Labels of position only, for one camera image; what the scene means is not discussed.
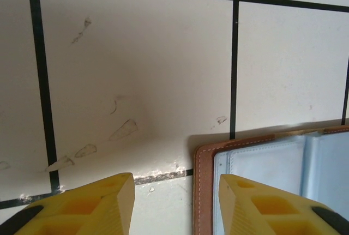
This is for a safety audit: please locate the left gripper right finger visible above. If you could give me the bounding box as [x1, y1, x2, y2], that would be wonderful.
[219, 174, 349, 235]

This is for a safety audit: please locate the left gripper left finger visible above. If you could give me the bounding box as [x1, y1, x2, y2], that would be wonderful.
[10, 172, 136, 235]

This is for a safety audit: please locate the brown leather card holder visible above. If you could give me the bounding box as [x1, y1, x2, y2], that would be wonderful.
[192, 125, 349, 235]

